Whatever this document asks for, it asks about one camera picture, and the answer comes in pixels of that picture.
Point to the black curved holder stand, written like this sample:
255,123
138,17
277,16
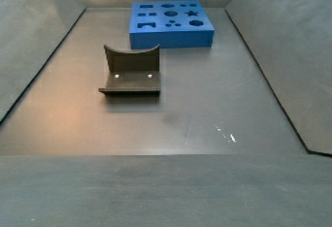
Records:
132,71

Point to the blue shape-sorter block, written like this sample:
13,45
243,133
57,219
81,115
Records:
171,24

